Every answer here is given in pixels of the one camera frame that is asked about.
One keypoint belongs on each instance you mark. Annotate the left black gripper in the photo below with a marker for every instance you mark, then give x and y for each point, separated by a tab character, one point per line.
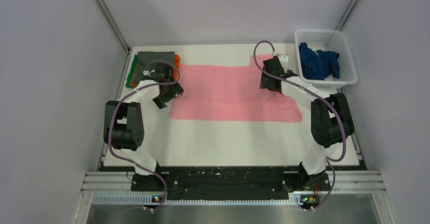
175	89

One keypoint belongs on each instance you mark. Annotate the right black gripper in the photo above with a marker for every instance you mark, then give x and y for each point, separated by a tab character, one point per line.
264	83

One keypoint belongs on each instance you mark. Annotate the pink t shirt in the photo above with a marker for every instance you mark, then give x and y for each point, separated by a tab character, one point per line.
222	93

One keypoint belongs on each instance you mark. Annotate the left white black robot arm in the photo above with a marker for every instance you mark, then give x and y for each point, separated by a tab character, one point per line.
124	129

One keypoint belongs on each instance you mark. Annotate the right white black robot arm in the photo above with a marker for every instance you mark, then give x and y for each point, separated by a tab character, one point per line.
330	118

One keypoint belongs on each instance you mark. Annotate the grey folded t shirt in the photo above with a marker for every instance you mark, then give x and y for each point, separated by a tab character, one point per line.
144	58

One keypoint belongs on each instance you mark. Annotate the orange folded t shirt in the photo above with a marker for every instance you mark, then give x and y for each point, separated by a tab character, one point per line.
177	61

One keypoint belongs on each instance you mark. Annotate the green folded t shirt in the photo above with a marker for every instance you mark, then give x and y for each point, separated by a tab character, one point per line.
129	80

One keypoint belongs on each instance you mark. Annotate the blue crumpled t shirt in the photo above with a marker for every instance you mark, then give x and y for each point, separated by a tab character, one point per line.
318	65

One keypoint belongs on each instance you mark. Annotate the white plastic basket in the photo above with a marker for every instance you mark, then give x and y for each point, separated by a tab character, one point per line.
327	40

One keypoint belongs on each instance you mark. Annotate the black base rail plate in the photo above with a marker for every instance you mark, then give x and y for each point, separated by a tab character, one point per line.
230	183

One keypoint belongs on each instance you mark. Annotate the white cable duct strip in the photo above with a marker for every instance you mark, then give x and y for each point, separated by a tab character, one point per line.
155	199

